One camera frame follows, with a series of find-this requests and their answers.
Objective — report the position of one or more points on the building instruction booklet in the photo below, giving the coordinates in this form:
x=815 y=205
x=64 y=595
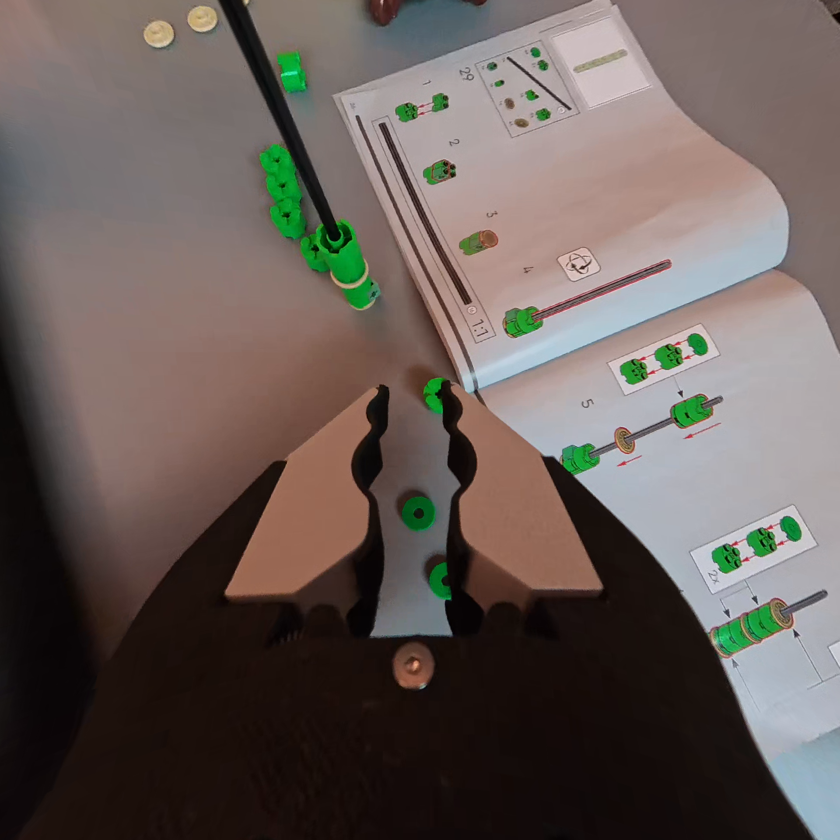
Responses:
x=656 y=164

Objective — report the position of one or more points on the grey desk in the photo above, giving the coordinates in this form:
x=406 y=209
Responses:
x=164 y=328

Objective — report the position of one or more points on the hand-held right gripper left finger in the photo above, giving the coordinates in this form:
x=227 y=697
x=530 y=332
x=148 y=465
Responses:
x=308 y=525

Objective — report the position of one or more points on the black rod with green bricks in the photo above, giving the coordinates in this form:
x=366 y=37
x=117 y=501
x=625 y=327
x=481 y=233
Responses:
x=344 y=262

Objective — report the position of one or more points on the green round flat tile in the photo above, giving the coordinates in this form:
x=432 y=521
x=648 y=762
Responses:
x=438 y=571
x=408 y=518

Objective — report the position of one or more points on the tan brick pot model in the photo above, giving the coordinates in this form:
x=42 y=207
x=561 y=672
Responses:
x=387 y=10

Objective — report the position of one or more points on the tan round plate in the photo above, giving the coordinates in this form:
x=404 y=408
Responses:
x=208 y=13
x=152 y=38

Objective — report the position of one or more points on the green round brick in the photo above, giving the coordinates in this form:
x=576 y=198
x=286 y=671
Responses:
x=292 y=71
x=433 y=394
x=287 y=220
x=282 y=187
x=274 y=161
x=312 y=253

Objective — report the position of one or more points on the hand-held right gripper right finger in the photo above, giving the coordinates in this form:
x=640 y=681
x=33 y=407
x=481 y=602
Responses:
x=518 y=525

